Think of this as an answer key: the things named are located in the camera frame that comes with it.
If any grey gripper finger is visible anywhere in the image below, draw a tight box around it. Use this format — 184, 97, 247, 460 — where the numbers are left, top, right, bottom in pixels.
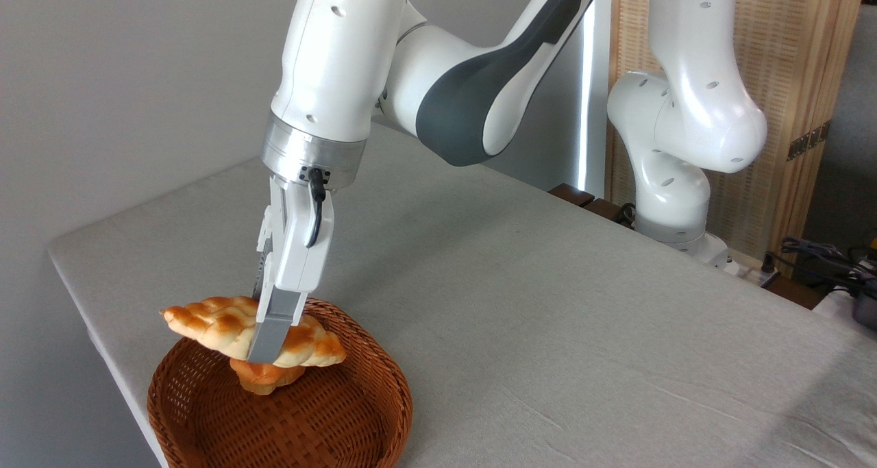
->
246, 286, 308, 365
251, 251, 270, 304

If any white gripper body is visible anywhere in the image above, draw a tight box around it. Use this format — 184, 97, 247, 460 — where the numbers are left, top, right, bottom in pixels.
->
255, 175, 336, 297

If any long braided bread loaf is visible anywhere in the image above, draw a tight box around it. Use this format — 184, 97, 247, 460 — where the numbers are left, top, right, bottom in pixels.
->
160, 296, 347, 369

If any round orange bread bun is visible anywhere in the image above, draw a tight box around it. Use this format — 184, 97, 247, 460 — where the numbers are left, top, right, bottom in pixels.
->
230, 358, 307, 395

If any brown wicker basket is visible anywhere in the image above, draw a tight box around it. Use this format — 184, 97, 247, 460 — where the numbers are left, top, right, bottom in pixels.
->
147, 298, 414, 468

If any grey tablecloth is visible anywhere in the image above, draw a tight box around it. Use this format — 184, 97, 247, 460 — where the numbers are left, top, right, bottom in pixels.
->
47, 121, 877, 468

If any dark brown wooden block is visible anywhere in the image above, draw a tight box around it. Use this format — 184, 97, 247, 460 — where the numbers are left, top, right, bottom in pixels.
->
584, 198, 635, 230
548, 183, 595, 208

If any dark metal screen hinge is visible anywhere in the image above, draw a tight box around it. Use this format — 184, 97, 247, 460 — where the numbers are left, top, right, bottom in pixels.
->
787, 121, 831, 162

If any wooden bamboo folding screen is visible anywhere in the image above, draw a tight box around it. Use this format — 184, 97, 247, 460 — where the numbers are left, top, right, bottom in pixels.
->
606, 0, 868, 277

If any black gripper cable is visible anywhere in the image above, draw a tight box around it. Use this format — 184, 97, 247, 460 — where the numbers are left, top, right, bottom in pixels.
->
308, 168, 328, 249

